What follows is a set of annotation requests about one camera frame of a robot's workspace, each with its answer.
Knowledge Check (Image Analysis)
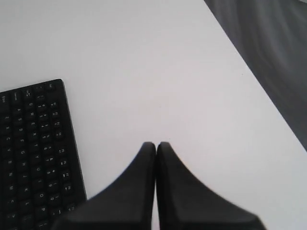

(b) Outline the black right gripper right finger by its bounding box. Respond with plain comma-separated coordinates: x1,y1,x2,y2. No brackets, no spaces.
156,142,265,230

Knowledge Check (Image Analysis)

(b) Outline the white backdrop cloth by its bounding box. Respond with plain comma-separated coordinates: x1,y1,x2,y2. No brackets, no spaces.
206,0,307,146

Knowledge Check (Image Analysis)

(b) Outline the black acer keyboard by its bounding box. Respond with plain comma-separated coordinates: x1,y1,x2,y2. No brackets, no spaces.
0,79,86,230

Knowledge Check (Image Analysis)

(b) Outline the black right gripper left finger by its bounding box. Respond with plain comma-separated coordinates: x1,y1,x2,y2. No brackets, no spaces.
52,142,156,230

